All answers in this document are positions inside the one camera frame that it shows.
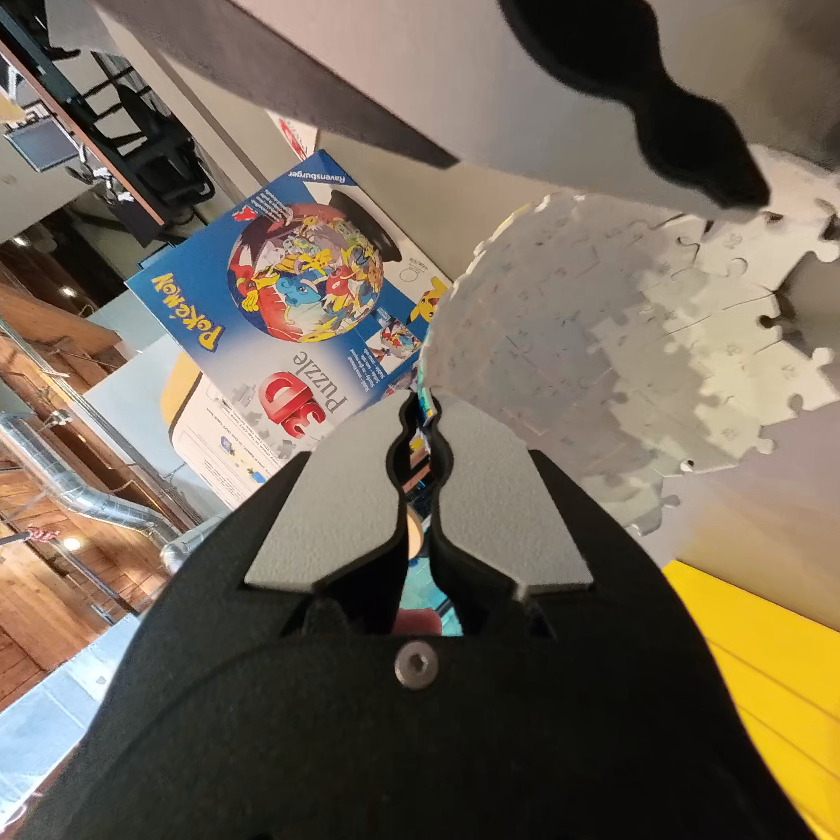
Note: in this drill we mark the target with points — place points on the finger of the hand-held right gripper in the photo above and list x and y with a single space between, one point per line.
787 65
426 65

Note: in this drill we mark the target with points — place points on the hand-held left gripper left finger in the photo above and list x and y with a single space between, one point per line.
328 518

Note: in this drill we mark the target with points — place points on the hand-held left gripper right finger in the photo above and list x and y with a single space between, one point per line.
505 518

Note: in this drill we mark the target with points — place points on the partly built puzzle ball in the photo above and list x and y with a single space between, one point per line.
558 328

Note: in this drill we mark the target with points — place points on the blue puzzle box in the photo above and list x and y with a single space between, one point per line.
197 308

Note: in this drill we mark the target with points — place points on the white instruction sheet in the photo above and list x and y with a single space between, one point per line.
295 134

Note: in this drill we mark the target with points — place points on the dark office chair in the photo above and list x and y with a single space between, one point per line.
157 164

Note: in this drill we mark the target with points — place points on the wooden table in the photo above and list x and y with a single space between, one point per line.
177 387

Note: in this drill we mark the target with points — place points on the black computer monitor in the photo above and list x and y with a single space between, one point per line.
43 145

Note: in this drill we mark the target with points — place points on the yellow plastic bin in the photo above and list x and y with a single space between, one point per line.
774 689

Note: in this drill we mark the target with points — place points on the brown wooden post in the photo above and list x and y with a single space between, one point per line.
79 134

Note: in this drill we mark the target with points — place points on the silver air duct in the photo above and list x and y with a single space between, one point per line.
98 502

